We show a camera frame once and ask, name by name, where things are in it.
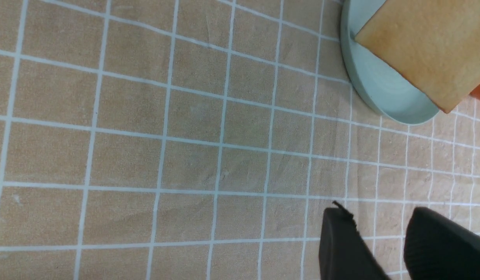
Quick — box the orange checked tablecloth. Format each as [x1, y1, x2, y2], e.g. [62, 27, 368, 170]
[0, 0, 480, 280]

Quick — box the light blue round plate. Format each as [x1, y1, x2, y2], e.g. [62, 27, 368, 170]
[340, 0, 439, 125]

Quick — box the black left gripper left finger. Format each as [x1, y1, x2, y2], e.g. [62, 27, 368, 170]
[318, 201, 390, 280]

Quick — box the toast slice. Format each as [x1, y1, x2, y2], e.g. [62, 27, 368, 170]
[354, 0, 480, 114]

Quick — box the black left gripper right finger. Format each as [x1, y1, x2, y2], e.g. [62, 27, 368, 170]
[403, 207, 480, 280]

